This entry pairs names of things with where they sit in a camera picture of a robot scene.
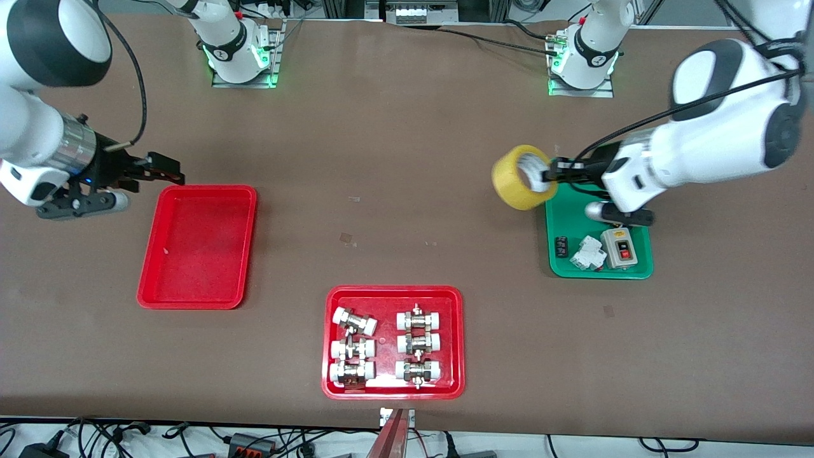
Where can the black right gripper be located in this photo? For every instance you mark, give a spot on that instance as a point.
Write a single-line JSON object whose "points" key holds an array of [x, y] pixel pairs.
{"points": [[110, 166]]}

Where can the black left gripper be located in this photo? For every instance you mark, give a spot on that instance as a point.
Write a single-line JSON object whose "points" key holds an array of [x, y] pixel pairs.
{"points": [[591, 169]]}

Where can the yellow tape roll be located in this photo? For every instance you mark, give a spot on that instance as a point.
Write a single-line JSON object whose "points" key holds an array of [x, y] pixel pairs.
{"points": [[509, 184]]}

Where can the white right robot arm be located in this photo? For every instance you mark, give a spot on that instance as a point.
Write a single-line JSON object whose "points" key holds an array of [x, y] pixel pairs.
{"points": [[25, 127]]}

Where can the green plastic tray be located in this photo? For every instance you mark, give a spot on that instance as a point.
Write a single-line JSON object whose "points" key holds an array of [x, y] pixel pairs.
{"points": [[572, 219]]}

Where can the empty red plastic tray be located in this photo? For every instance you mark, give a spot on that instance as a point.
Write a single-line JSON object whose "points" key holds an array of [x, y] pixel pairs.
{"points": [[197, 248]]}

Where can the red tray holding valves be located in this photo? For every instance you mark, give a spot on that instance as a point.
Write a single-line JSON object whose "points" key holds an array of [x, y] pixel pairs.
{"points": [[386, 318]]}

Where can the small black electronic component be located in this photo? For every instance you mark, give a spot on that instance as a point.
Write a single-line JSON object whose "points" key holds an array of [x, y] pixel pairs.
{"points": [[561, 247]]}

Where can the white circuit breaker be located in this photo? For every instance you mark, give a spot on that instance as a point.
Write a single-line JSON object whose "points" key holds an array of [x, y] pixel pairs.
{"points": [[588, 253]]}

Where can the metal valve with white ends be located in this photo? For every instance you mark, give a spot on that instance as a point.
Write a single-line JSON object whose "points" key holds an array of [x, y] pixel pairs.
{"points": [[353, 349], [420, 320], [420, 343], [418, 370], [351, 371], [356, 322]]}

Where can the grey terminal block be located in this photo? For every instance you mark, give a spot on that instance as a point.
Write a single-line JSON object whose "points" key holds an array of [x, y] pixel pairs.
{"points": [[413, 14]]}

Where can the black box with orange levers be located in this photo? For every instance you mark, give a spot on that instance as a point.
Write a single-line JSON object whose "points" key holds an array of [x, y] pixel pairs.
{"points": [[251, 445]]}

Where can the black power adapter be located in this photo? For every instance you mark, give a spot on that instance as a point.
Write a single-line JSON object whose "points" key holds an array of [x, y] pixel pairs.
{"points": [[41, 451]]}

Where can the red metal bar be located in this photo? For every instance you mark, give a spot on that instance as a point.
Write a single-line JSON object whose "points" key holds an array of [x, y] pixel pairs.
{"points": [[391, 439]]}

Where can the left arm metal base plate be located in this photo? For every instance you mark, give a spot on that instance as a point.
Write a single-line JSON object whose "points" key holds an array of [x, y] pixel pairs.
{"points": [[598, 93]]}

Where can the grey switch box red button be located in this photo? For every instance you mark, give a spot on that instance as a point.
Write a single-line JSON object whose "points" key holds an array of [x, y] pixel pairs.
{"points": [[620, 251]]}

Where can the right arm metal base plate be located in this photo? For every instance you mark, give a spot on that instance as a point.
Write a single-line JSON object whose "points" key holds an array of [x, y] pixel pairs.
{"points": [[254, 83]]}

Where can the small silver bracket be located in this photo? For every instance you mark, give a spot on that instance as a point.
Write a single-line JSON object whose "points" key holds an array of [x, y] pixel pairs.
{"points": [[383, 416]]}

